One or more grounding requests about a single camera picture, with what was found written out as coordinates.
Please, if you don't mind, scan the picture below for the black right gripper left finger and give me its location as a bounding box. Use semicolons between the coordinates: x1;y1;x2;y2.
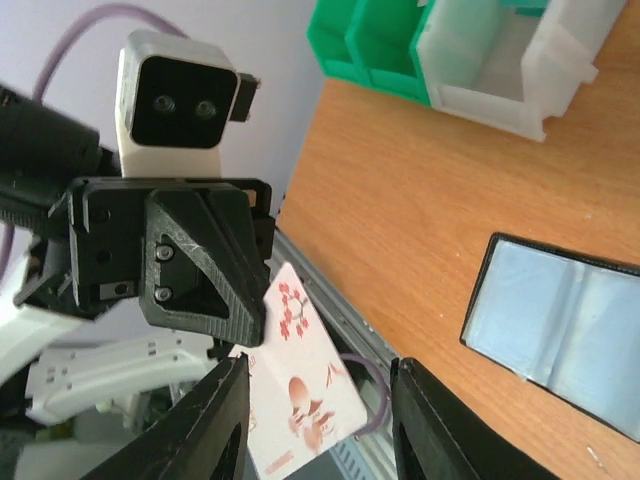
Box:
83;354;250;480

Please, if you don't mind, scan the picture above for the white plastic bin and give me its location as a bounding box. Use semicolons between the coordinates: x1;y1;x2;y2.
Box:
415;1;626;141

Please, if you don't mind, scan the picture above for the green plastic bin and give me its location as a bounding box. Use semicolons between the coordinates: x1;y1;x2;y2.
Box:
307;0;434;107

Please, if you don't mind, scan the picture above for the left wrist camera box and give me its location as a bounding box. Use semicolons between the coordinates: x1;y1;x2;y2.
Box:
114;30;260;178

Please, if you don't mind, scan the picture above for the grey slotted cable duct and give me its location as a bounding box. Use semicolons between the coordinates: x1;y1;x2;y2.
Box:
329;431;398;480

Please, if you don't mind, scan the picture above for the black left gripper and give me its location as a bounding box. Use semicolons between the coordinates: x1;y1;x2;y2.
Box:
54;178;275;347

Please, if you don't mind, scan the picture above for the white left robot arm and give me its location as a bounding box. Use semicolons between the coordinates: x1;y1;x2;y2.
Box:
1;80;275;479

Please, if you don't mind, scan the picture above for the black leather card holder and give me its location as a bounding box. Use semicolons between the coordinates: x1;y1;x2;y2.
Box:
460;232;639;441

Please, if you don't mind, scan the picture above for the white blossom pattern card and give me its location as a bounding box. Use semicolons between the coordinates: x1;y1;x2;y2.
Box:
231;263;368;479

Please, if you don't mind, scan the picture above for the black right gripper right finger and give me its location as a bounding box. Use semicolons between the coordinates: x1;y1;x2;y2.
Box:
390;357;556;479

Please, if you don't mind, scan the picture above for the teal VIP card stack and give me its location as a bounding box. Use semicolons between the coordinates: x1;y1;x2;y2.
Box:
499;0;550;18

